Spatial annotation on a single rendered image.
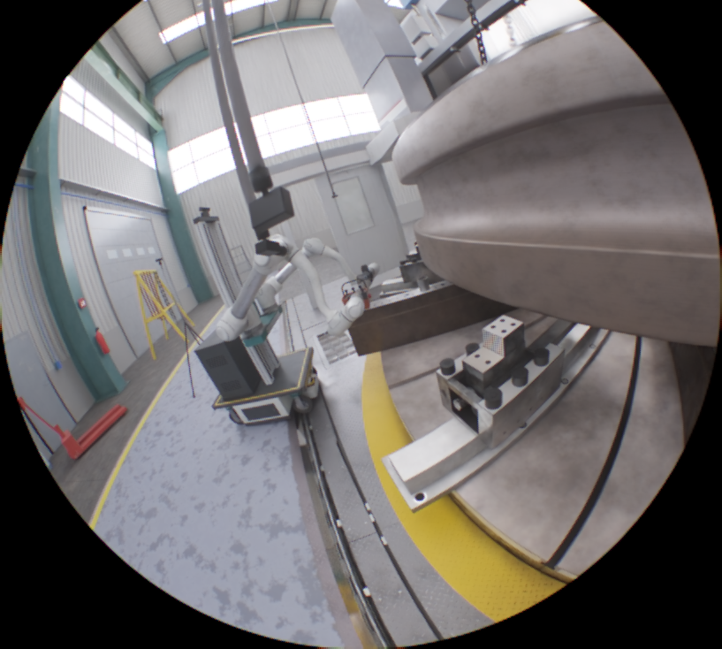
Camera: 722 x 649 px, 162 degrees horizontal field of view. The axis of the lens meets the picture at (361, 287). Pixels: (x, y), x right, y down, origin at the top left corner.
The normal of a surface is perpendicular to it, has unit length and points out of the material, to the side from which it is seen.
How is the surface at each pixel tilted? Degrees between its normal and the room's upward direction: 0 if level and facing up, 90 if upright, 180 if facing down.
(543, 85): 90
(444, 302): 90
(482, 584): 0
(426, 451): 0
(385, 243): 90
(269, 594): 0
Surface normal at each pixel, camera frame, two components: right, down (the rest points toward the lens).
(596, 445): -0.31, -0.91
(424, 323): -0.05, 0.30
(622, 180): -0.83, 0.40
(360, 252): 0.32, 0.17
